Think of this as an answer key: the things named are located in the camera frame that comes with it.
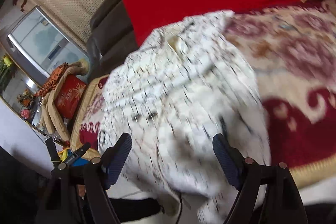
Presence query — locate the white black-patterned coat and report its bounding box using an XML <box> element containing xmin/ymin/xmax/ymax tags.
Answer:
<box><xmin>97</xmin><ymin>10</ymin><xmax>271</xmax><ymax>223</ymax></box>

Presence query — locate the beige quilted jacket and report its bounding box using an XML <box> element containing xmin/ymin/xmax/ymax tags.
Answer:
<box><xmin>41</xmin><ymin>59</ymin><xmax>89</xmax><ymax>141</ymax></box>

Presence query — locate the red gift box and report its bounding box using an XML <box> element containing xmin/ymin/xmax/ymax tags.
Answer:
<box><xmin>54</xmin><ymin>75</ymin><xmax>87</xmax><ymax>119</ymax></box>

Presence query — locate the orange black patterned cloth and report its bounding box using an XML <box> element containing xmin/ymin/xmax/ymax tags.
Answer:
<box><xmin>34</xmin><ymin>63</ymin><xmax>69</xmax><ymax>98</ymax></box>

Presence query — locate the wooden display cabinet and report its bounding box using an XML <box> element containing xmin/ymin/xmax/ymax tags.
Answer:
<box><xmin>1</xmin><ymin>53</ymin><xmax>48</xmax><ymax>136</ymax></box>

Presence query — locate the dark brown leather sofa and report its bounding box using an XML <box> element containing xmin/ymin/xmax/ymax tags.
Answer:
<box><xmin>86</xmin><ymin>0</ymin><xmax>336</xmax><ymax>83</ymax></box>

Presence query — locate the floral red beige sofa blanket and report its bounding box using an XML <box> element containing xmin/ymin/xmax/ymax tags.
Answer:
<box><xmin>71</xmin><ymin>6</ymin><xmax>335</xmax><ymax>187</ymax></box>

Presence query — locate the black cable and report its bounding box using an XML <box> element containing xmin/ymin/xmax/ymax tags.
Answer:
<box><xmin>174</xmin><ymin>190</ymin><xmax>184</xmax><ymax>224</ymax></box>

